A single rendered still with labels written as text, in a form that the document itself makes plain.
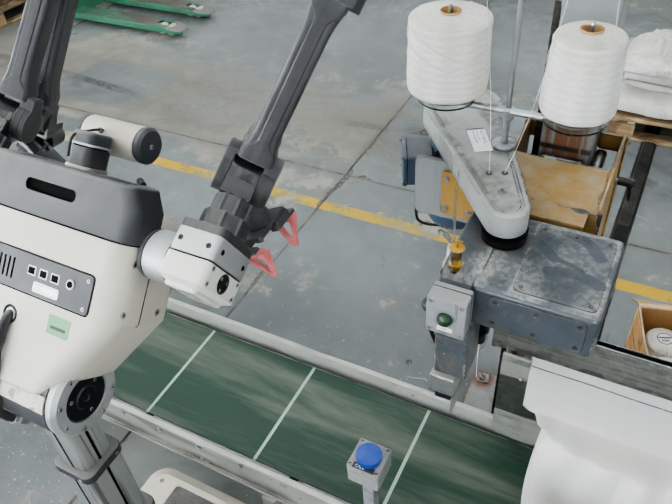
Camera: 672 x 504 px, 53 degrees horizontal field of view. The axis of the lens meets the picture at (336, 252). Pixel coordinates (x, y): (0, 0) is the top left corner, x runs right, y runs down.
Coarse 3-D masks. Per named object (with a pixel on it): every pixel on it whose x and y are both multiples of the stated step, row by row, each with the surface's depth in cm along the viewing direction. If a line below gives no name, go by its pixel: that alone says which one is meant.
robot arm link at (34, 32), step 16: (32, 0) 134; (48, 0) 134; (32, 16) 134; (48, 16) 136; (32, 32) 135; (48, 32) 138; (16, 48) 136; (32, 48) 136; (16, 64) 137; (32, 64) 137; (16, 80) 138; (32, 80) 140; (16, 96) 138; (32, 96) 141; (16, 112) 139; (32, 112) 140; (16, 128) 139; (32, 128) 143
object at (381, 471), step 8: (360, 440) 156; (384, 448) 154; (352, 456) 153; (384, 456) 152; (352, 464) 151; (384, 464) 151; (352, 472) 152; (360, 472) 150; (376, 472) 149; (384, 472) 153; (352, 480) 155; (360, 480) 153; (368, 480) 151; (376, 480) 149; (376, 488) 152
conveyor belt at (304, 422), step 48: (192, 336) 246; (144, 384) 230; (192, 384) 229; (240, 384) 228; (288, 384) 226; (336, 384) 225; (240, 432) 213; (288, 432) 212; (336, 432) 211; (384, 432) 210; (432, 432) 209; (480, 432) 208; (336, 480) 199; (384, 480) 198; (432, 480) 197; (480, 480) 196
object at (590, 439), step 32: (544, 384) 154; (576, 384) 149; (608, 384) 144; (544, 416) 159; (576, 416) 155; (608, 416) 150; (640, 416) 145; (544, 448) 158; (576, 448) 153; (608, 448) 152; (640, 448) 151; (544, 480) 162; (576, 480) 155; (608, 480) 150; (640, 480) 147
